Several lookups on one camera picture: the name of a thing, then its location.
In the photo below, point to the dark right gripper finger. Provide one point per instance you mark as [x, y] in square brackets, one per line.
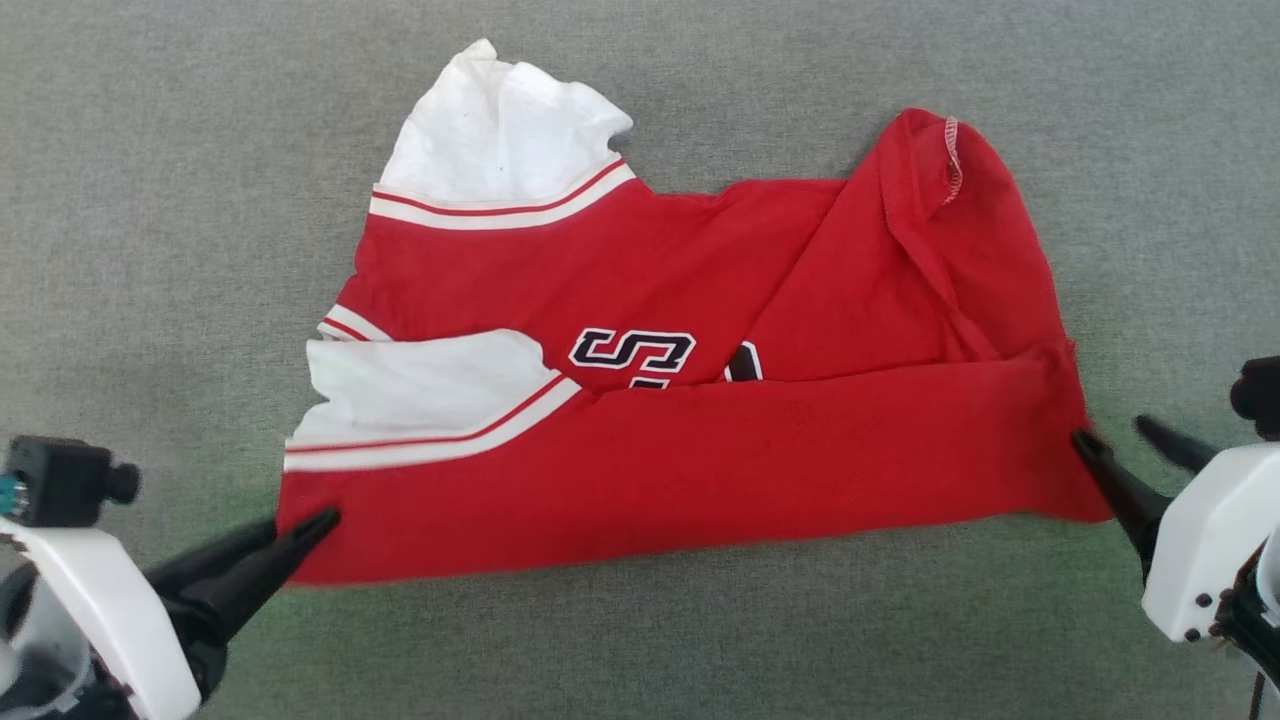
[1180, 448]
[1125, 490]

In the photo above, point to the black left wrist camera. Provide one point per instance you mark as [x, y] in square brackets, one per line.
[60, 480]

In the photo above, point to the grey fabric sofa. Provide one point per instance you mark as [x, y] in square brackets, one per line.
[650, 650]

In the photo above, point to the red white jersey shirt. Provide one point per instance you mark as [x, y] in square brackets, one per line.
[700, 470]

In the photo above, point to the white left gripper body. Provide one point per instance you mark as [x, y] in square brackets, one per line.
[110, 620]

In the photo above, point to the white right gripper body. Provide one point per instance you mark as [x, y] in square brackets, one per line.
[1210, 540]

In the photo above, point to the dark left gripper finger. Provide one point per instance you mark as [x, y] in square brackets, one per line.
[195, 568]
[250, 580]

